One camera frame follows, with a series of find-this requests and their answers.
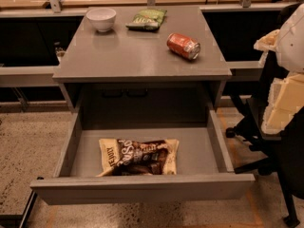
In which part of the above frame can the white ceramic bowl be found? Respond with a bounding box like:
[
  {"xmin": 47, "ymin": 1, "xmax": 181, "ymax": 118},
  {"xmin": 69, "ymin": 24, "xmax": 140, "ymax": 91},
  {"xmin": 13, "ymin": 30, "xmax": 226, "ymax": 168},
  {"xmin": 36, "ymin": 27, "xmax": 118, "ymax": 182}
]
[{"xmin": 85, "ymin": 8, "xmax": 117, "ymax": 32}]

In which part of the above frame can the black office chair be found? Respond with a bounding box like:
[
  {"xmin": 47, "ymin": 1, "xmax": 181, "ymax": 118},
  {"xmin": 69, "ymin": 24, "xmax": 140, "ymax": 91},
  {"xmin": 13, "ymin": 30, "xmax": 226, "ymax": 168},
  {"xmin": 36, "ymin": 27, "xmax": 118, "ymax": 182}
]
[{"xmin": 225, "ymin": 2, "xmax": 304, "ymax": 228}]

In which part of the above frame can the green chip bag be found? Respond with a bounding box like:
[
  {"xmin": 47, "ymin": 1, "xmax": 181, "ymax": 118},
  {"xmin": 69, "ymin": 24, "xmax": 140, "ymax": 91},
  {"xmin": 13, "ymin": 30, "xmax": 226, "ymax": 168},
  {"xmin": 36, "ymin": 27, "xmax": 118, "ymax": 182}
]
[{"xmin": 125, "ymin": 9, "xmax": 167, "ymax": 30}]

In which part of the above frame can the grey cabinet counter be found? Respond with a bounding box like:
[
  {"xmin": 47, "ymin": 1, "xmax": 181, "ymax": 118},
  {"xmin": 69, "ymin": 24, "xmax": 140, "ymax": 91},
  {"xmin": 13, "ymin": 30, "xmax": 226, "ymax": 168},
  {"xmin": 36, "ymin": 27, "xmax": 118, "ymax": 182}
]
[{"xmin": 53, "ymin": 6, "xmax": 232, "ymax": 103}]

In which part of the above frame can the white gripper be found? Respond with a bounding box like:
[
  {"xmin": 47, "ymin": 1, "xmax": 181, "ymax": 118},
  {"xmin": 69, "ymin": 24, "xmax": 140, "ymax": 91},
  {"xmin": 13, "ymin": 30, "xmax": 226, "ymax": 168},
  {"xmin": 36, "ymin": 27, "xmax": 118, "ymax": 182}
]
[{"xmin": 254, "ymin": 29, "xmax": 304, "ymax": 135}]

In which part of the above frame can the grey open top drawer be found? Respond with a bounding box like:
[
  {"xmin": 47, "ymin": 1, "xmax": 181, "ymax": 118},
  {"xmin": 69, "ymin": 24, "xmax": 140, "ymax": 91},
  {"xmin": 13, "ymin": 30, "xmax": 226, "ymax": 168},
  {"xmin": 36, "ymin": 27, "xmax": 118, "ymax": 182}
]
[{"xmin": 30, "ymin": 110, "xmax": 255, "ymax": 205}]

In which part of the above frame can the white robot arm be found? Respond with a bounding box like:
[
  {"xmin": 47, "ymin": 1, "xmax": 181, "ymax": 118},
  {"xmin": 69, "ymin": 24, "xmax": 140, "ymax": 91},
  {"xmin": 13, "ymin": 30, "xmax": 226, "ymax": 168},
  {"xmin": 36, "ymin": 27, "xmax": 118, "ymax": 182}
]
[{"xmin": 254, "ymin": 4, "xmax": 304, "ymax": 134}]

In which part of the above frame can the orange soda can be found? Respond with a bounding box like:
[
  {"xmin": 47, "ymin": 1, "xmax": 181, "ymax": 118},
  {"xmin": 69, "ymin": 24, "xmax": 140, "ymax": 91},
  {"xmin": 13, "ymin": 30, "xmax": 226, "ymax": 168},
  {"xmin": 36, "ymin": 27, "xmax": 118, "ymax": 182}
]
[{"xmin": 166, "ymin": 33, "xmax": 200, "ymax": 60}]

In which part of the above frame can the brown chip bag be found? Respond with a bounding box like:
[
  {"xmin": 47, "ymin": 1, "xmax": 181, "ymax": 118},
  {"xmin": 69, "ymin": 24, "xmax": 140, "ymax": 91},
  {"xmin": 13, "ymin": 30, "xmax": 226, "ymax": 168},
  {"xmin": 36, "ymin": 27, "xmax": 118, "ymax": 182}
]
[{"xmin": 99, "ymin": 139, "xmax": 180, "ymax": 177}]

